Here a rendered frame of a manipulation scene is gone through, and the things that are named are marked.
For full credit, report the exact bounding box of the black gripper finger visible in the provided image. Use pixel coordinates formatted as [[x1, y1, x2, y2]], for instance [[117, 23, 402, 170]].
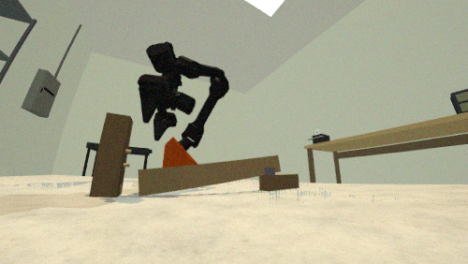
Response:
[[154, 119, 175, 141], [139, 86, 168, 124]]

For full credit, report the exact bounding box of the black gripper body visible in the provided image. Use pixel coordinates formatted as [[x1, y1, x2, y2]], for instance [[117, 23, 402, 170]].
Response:
[[137, 74, 178, 126]]

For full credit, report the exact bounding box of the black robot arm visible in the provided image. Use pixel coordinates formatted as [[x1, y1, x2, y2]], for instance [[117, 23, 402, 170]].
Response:
[[146, 41, 229, 151]]

